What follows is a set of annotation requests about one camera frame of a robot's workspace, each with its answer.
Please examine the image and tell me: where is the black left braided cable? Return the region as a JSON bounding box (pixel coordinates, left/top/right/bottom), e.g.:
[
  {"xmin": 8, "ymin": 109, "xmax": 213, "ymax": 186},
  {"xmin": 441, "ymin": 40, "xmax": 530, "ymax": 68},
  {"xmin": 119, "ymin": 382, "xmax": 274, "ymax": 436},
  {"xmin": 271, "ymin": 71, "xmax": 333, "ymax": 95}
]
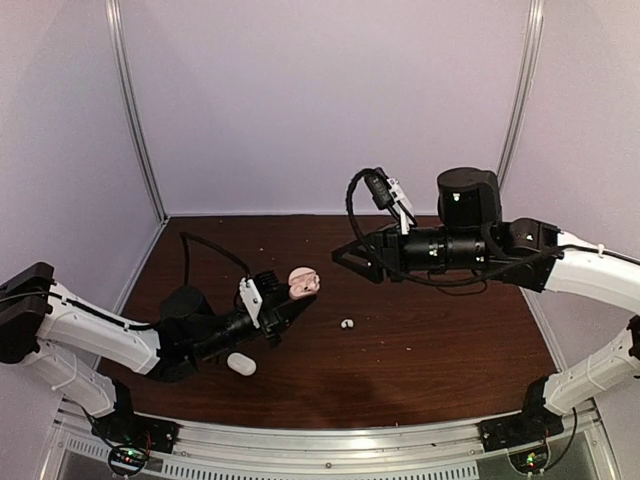
[{"xmin": 179, "ymin": 232, "xmax": 251, "ymax": 301}]

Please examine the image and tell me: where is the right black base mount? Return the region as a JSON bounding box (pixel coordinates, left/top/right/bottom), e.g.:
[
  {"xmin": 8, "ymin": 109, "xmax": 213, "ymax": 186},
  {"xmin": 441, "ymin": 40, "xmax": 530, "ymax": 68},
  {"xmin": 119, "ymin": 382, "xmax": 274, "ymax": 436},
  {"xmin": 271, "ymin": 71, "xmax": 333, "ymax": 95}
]
[{"xmin": 478, "ymin": 377, "xmax": 564, "ymax": 452}]

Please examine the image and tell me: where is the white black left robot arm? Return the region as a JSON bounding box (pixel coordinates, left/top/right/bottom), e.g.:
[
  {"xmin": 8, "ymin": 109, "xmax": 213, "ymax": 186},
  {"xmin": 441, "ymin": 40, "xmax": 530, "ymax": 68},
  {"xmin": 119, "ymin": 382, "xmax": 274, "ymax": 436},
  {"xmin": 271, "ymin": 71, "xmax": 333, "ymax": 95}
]
[{"xmin": 1, "ymin": 262, "xmax": 320, "ymax": 444}]

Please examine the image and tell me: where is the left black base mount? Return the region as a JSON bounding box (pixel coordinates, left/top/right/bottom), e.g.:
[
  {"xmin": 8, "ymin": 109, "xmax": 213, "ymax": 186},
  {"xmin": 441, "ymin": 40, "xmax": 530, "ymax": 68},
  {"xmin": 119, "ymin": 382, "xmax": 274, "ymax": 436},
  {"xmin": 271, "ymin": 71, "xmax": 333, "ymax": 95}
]
[{"xmin": 92, "ymin": 381, "xmax": 179, "ymax": 454}]

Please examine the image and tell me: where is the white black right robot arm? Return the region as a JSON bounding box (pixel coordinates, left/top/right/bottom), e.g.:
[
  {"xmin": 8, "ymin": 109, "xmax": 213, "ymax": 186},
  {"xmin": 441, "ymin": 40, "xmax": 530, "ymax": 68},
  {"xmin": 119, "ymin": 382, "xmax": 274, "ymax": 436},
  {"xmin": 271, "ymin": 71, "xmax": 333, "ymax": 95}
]
[{"xmin": 332, "ymin": 167, "xmax": 639, "ymax": 442}]

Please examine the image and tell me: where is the pink earbud charging case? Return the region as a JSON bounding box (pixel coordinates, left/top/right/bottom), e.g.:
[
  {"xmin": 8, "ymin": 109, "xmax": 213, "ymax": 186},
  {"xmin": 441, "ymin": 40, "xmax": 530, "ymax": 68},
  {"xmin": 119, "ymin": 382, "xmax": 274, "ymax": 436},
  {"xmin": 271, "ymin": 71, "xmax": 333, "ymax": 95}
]
[{"xmin": 288, "ymin": 267, "xmax": 320, "ymax": 300}]

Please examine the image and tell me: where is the left aluminium corner post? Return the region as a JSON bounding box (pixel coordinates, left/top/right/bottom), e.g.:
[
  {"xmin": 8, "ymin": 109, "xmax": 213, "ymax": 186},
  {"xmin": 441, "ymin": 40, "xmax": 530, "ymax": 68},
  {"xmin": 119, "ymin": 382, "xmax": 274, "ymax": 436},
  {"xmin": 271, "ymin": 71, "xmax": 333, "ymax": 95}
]
[{"xmin": 105, "ymin": 0, "xmax": 168, "ymax": 224}]

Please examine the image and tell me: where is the white oval charging case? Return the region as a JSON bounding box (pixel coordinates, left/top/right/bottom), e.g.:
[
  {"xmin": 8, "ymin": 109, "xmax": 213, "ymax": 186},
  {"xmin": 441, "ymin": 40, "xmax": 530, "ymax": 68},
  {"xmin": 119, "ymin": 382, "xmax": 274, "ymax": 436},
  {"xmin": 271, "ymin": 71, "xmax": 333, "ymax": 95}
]
[{"xmin": 226, "ymin": 352, "xmax": 257, "ymax": 377}]

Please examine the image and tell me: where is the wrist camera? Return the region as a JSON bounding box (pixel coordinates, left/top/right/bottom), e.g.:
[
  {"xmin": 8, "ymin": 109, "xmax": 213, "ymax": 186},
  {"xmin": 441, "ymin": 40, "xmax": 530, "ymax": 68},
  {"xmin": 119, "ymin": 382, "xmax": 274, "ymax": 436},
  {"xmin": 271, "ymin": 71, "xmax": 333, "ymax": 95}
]
[
  {"xmin": 237, "ymin": 270, "xmax": 288, "ymax": 329},
  {"xmin": 364, "ymin": 167, "xmax": 417, "ymax": 235}
]

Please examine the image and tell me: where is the aluminium front frame rail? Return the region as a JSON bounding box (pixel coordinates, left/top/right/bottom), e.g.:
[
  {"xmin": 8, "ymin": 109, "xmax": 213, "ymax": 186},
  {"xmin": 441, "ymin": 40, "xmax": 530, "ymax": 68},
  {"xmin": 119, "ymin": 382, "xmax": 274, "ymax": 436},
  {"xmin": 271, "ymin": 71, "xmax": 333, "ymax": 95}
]
[{"xmin": 37, "ymin": 401, "xmax": 621, "ymax": 479}]

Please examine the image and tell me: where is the black right braided cable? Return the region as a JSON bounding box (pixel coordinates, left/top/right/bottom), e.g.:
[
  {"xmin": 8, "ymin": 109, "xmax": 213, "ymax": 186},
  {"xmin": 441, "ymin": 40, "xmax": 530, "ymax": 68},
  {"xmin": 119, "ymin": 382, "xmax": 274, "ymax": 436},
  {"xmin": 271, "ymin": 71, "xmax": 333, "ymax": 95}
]
[{"xmin": 343, "ymin": 168, "xmax": 401, "ymax": 251}]

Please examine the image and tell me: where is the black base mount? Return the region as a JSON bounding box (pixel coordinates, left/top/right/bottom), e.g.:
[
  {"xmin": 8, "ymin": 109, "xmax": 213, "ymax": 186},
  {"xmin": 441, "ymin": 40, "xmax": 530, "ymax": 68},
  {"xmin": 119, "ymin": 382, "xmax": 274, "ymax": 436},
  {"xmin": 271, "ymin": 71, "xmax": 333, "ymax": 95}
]
[
  {"xmin": 478, "ymin": 377, "xmax": 564, "ymax": 452},
  {"xmin": 92, "ymin": 381, "xmax": 179, "ymax": 454}
]

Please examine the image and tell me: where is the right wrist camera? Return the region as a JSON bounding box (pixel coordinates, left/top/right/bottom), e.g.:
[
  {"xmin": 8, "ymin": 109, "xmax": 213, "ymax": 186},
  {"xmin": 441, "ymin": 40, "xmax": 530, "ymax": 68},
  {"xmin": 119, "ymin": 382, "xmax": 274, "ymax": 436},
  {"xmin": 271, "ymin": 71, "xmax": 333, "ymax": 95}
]
[{"xmin": 364, "ymin": 167, "xmax": 417, "ymax": 235}]

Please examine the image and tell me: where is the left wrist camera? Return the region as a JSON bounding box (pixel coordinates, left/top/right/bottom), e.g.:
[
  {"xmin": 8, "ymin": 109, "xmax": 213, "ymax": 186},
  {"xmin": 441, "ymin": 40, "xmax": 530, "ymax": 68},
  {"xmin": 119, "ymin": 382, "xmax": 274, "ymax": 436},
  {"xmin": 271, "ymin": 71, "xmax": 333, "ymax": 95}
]
[{"xmin": 237, "ymin": 270, "xmax": 288, "ymax": 329}]

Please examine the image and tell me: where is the black braided cable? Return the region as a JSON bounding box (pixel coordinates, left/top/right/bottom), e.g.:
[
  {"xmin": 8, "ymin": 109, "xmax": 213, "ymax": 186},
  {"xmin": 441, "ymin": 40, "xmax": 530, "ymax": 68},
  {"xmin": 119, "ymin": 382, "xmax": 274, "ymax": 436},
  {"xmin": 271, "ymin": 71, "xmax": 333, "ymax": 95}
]
[
  {"xmin": 179, "ymin": 232, "xmax": 251, "ymax": 301},
  {"xmin": 343, "ymin": 168, "xmax": 401, "ymax": 251}
]

